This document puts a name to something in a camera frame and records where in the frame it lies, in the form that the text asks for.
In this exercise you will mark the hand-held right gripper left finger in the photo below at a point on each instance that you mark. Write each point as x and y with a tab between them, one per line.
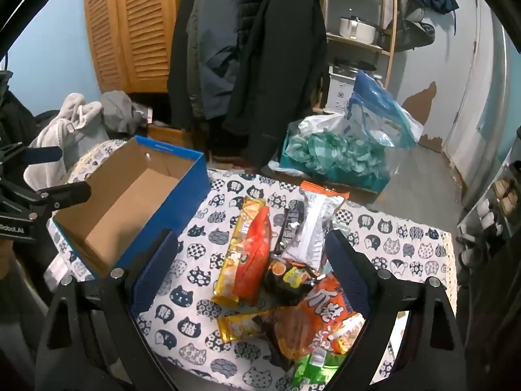
156	269

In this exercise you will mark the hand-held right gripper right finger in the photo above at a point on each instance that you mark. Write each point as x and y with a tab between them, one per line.
346	269

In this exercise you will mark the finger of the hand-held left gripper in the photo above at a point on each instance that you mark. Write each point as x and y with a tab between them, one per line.
69	194
44	154

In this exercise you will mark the white orange snack packet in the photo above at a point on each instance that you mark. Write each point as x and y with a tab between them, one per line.
315	228

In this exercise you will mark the large orange noodle packet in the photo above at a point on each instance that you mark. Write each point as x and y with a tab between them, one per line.
321	313

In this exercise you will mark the blue cardboard box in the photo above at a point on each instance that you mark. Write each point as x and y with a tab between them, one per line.
122	195

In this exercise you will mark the long yellow snack packet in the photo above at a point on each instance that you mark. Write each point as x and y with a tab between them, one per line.
226	277

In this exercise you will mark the small yellow snack packet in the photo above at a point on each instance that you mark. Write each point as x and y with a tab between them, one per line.
240	326

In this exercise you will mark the green snack packet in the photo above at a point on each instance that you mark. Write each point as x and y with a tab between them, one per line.
317	370

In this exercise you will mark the light grey fleece garment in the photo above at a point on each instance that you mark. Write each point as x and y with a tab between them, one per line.
61	130

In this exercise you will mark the black orange snack packet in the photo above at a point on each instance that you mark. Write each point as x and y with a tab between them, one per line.
285	281

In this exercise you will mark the cat print cloth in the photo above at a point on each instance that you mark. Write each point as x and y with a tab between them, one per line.
211	228

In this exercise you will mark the black snack bar packet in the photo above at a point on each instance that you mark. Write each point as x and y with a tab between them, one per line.
288	230

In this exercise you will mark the grey cloth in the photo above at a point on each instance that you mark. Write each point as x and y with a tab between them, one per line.
122	110

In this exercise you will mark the red orange snack packet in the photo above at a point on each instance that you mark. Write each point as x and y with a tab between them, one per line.
254	252

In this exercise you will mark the teal plastic bags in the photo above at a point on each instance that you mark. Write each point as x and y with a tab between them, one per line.
338	154

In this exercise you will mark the small wooden box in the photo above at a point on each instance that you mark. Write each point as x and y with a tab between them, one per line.
167	135

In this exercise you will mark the white plastic bag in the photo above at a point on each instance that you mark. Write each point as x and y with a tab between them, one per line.
321	124

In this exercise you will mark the shoe rack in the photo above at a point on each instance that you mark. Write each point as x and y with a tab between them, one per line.
492	211

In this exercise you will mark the blue plastic bag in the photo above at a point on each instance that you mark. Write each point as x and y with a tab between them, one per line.
378	110

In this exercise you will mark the white appliance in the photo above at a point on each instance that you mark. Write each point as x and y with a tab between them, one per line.
340	93

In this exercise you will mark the dark grey jacket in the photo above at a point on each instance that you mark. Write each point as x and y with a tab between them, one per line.
203	57

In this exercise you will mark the black jacket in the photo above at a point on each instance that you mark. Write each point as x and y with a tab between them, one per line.
276	89

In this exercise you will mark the wooden shelf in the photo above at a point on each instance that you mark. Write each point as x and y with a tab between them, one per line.
388	28

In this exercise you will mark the dark hanging bag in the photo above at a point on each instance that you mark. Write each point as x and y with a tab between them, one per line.
413	28

